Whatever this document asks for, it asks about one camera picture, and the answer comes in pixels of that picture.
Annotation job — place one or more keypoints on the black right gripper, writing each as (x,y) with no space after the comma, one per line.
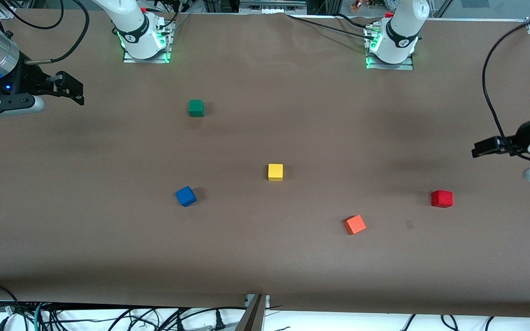
(29,78)

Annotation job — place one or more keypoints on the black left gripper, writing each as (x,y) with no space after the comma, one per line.
(515,142)

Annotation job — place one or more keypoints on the red cube block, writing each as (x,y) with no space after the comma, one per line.
(442,198)

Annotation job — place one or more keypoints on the blue cube block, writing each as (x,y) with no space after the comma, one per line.
(186,196)

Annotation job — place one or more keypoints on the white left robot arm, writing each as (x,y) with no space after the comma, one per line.
(400,32)

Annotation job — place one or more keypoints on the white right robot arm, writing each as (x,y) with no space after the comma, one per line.
(136,32)

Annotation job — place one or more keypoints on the green cube block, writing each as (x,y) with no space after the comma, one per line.
(196,108)

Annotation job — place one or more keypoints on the orange cube block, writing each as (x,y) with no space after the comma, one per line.
(354,225)

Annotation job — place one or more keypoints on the brown paper table cover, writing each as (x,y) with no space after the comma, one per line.
(108,253)

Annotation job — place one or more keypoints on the yellow cube block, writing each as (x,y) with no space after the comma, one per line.
(275,171)

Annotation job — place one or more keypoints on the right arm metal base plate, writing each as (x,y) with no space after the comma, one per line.
(129,59)

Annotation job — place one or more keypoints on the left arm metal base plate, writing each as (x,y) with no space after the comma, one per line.
(387,67)

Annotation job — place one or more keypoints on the aluminium frame rail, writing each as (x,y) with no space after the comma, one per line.
(272,5)

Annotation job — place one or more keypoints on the metal table edge bracket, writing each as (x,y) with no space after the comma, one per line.
(253,317)

